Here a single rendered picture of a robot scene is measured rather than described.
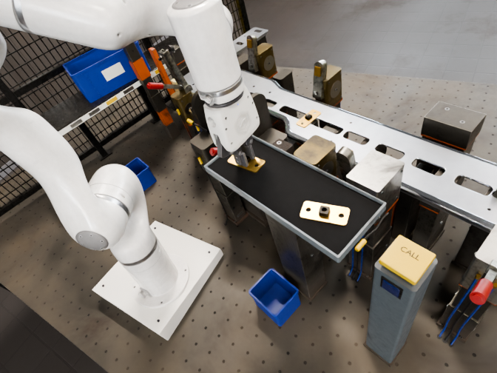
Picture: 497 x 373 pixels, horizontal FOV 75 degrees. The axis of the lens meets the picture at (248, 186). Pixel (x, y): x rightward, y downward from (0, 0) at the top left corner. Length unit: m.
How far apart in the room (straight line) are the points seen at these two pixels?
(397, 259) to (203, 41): 0.44
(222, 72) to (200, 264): 0.71
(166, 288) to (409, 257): 0.73
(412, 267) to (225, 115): 0.39
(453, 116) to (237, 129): 0.60
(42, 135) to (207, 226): 0.68
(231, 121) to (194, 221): 0.73
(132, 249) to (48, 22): 0.56
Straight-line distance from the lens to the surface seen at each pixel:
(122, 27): 0.57
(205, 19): 0.52
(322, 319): 1.01
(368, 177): 0.73
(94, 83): 1.54
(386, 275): 0.58
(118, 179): 0.86
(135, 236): 0.92
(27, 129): 0.75
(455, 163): 0.93
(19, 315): 2.58
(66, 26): 0.58
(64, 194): 0.79
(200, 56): 0.54
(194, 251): 1.15
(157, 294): 1.09
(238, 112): 0.62
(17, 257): 1.68
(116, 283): 1.21
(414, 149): 0.95
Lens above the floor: 1.65
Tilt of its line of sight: 47 degrees down
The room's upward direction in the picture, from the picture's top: 20 degrees counter-clockwise
